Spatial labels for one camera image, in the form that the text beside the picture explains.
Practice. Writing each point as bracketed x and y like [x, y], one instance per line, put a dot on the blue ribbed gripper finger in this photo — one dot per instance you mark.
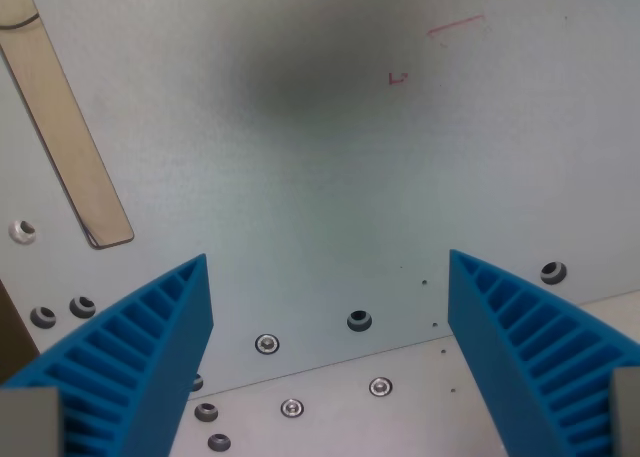
[495, 337]
[150, 357]

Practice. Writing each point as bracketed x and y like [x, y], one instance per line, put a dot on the dark recessed socket screw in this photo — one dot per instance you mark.
[206, 412]
[219, 442]

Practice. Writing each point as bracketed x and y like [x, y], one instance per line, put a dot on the silver socket head screw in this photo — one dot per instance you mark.
[267, 344]
[292, 408]
[380, 387]

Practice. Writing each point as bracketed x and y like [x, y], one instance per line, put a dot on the light grey aluminium base plate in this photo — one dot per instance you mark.
[350, 417]

